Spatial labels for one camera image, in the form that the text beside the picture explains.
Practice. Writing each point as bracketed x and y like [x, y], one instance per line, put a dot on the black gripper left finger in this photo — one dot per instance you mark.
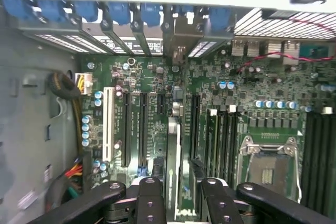
[151, 204]

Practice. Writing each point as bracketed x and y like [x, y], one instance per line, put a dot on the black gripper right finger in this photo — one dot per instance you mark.
[221, 205]

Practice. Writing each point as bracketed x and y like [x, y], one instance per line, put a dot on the metal CPU socket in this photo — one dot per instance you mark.
[270, 171]

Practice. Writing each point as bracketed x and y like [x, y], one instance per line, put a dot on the installed RAM stick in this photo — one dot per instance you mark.
[213, 145]

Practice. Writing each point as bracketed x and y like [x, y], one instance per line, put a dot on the long black expansion slot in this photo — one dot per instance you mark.
[144, 129]
[195, 127]
[126, 129]

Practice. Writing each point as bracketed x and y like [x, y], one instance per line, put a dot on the metal socket locking lever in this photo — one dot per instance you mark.
[298, 176]

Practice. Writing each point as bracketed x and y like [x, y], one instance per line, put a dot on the white expansion slot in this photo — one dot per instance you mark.
[109, 124]

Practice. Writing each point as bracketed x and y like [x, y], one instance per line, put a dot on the short black expansion slot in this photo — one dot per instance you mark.
[161, 104]

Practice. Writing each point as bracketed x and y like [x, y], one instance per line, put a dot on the green Dell motherboard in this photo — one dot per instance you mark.
[155, 74]

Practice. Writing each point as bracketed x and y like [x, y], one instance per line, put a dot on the open Dell PC case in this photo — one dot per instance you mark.
[26, 129]

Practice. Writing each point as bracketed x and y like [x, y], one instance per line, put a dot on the black expansion slot cover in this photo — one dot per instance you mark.
[143, 43]
[116, 40]
[166, 40]

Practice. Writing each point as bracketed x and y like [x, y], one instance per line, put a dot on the blue slot retention clip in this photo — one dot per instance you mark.
[220, 18]
[17, 9]
[119, 12]
[151, 14]
[185, 9]
[85, 11]
[51, 11]

